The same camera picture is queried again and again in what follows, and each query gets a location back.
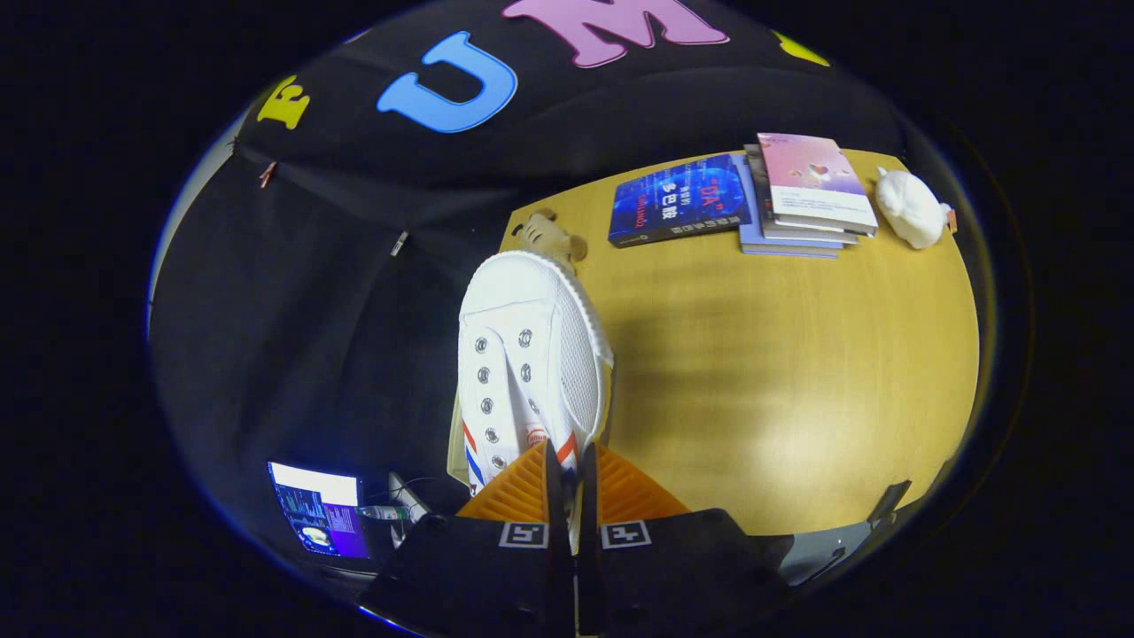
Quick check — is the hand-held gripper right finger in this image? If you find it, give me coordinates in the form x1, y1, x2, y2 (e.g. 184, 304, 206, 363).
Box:
578, 443, 794, 638

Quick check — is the white canvas shoe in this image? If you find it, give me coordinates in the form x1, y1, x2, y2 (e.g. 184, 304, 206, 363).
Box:
456, 251, 616, 499

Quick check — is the pink cover book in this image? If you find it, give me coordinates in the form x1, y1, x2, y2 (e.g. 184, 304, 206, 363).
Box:
757, 133, 879, 235

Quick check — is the grey book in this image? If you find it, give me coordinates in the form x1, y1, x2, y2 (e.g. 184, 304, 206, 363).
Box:
744, 144, 859, 246

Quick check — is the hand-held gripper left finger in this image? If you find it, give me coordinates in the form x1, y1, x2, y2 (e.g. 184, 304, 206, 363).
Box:
359, 440, 573, 638

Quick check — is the lit computer monitor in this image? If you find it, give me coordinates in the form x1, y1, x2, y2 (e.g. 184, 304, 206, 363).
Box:
268, 461, 372, 560

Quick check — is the beige plush reindeer toy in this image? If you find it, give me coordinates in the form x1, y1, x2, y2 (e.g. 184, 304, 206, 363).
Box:
517, 210, 588, 265

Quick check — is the white plush toy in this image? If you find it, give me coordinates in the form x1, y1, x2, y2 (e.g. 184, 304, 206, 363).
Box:
875, 167, 954, 251

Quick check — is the pale blue book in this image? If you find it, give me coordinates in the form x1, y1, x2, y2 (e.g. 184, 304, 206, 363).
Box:
734, 159, 843, 260

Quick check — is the dark blue book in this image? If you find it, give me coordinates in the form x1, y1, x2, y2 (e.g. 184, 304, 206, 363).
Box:
608, 153, 755, 249

